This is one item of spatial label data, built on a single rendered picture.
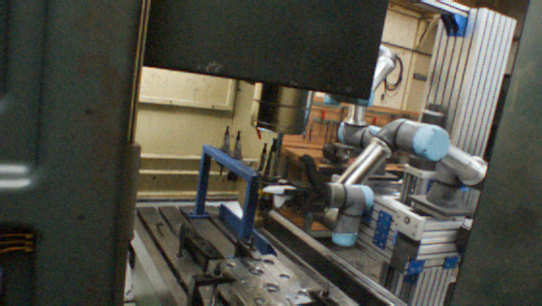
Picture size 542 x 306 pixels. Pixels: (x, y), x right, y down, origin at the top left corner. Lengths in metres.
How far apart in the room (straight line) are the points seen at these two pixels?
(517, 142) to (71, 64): 1.20
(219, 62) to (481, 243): 1.00
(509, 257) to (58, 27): 1.29
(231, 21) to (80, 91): 0.41
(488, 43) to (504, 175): 0.88
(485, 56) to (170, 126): 1.52
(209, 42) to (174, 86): 1.18
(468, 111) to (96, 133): 1.74
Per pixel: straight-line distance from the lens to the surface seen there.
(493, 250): 1.45
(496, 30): 2.16
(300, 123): 1.08
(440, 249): 1.90
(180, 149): 2.12
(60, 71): 0.61
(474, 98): 2.11
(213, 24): 0.89
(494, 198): 1.43
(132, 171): 0.76
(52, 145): 0.62
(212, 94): 2.12
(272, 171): 1.14
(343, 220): 1.29
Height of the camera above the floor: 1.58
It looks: 11 degrees down
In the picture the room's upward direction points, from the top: 10 degrees clockwise
